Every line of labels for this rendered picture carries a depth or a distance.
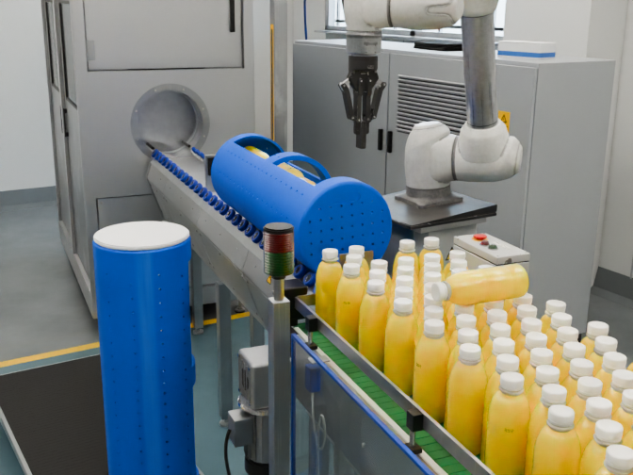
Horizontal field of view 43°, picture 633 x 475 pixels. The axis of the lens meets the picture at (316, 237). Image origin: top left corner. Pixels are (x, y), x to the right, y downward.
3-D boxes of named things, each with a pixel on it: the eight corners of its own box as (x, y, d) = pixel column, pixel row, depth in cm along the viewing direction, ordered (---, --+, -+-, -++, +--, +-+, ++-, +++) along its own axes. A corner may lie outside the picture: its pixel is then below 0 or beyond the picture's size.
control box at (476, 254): (482, 267, 224) (485, 231, 221) (527, 290, 206) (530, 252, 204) (451, 271, 220) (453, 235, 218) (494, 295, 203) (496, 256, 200)
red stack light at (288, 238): (287, 243, 172) (287, 225, 170) (299, 252, 166) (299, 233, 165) (258, 246, 169) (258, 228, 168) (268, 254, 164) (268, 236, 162)
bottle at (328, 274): (340, 320, 212) (341, 252, 207) (344, 331, 205) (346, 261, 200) (313, 321, 211) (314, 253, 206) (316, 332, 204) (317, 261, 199)
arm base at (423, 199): (429, 188, 303) (429, 173, 301) (464, 200, 284) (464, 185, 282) (387, 196, 295) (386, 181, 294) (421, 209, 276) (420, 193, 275)
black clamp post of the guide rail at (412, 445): (414, 445, 153) (416, 407, 151) (422, 453, 151) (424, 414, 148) (404, 448, 152) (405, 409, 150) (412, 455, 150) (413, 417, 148)
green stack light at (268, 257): (287, 265, 173) (287, 243, 172) (299, 274, 167) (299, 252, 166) (259, 269, 171) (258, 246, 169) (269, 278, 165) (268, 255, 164)
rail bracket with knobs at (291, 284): (303, 313, 217) (304, 276, 214) (314, 322, 211) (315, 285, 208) (268, 318, 214) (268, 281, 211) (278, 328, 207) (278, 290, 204)
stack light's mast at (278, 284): (287, 292, 175) (287, 221, 170) (298, 302, 169) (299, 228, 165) (259, 296, 172) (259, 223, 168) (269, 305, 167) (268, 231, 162)
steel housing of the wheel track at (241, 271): (202, 213, 425) (201, 148, 416) (401, 392, 234) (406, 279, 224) (148, 218, 414) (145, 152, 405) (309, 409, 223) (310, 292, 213)
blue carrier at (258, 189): (285, 203, 310) (282, 129, 301) (394, 272, 232) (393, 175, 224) (213, 213, 299) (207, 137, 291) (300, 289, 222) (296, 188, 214)
